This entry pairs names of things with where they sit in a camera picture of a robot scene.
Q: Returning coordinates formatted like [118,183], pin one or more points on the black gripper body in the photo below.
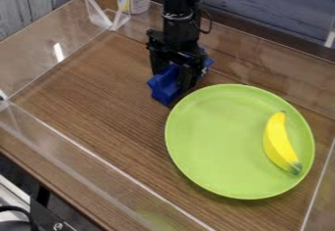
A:
[178,34]

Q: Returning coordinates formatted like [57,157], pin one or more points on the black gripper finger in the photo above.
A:
[158,60]
[188,76]

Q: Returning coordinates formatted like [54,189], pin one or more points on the blue plastic block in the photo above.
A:
[162,83]

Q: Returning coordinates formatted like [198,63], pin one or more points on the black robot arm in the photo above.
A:
[180,7]

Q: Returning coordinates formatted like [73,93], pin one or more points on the green round plate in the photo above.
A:
[213,138]

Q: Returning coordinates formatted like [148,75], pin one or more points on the yellow toy banana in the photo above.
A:
[277,146]

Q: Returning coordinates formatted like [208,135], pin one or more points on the clear acrylic enclosure wall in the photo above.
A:
[82,128]

